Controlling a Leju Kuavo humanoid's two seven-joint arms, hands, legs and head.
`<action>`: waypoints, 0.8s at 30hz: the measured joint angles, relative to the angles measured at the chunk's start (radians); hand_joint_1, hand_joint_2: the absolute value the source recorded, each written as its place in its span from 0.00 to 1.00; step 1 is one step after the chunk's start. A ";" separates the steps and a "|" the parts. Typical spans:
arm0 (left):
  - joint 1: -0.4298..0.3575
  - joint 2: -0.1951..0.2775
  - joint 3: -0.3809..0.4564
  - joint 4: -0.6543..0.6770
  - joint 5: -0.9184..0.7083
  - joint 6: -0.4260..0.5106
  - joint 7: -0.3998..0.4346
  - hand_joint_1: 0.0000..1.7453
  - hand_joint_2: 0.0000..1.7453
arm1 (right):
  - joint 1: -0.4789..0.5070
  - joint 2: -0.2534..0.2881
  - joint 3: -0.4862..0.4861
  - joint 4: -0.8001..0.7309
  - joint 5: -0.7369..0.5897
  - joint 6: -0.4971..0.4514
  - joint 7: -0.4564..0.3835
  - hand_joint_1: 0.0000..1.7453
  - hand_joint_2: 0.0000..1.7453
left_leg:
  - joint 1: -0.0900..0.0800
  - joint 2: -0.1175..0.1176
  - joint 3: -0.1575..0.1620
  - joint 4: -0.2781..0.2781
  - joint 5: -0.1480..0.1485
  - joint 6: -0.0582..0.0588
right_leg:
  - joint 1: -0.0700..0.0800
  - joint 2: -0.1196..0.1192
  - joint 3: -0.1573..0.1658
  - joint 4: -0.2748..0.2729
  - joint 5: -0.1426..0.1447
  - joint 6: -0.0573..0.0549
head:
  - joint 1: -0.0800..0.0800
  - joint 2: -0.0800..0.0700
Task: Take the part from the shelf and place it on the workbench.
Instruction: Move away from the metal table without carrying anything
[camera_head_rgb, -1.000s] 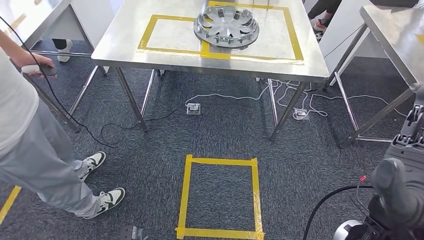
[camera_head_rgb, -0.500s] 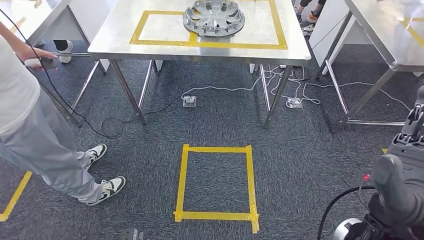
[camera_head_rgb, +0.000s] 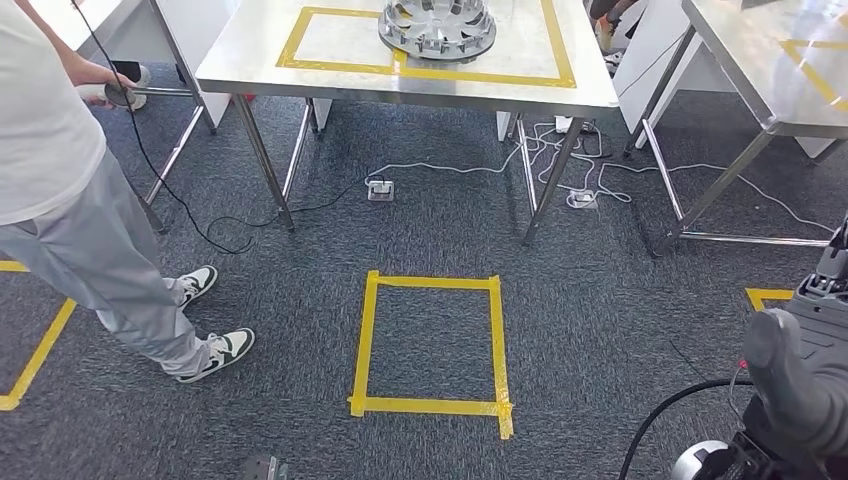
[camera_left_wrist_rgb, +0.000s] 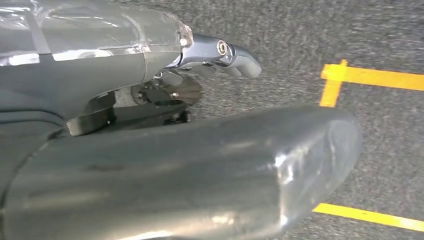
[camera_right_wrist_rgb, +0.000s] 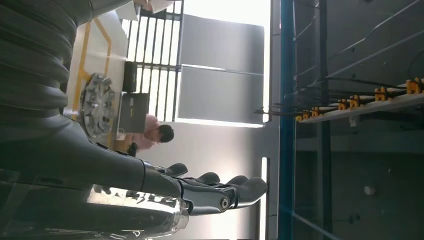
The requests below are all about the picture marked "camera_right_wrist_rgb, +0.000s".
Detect steel workbench table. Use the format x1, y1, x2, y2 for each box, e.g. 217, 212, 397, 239
62, 9, 131, 147

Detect brown cardboard box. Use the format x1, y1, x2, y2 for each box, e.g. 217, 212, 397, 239
112, 132, 133, 154

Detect person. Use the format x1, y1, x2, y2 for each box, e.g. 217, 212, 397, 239
127, 114, 175, 154

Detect dark grey computer unit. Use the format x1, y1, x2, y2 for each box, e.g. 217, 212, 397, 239
117, 92, 150, 135

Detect dark window grille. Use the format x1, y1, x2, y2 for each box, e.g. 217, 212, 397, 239
120, 0, 184, 123

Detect grey roller blind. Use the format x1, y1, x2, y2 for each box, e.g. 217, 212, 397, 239
179, 13, 266, 76
176, 65, 265, 126

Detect blue overhead beam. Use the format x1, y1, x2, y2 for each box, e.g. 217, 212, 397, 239
277, 0, 297, 240

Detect ceiling rail with yellow blocks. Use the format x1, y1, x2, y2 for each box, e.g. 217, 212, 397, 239
255, 76, 424, 125

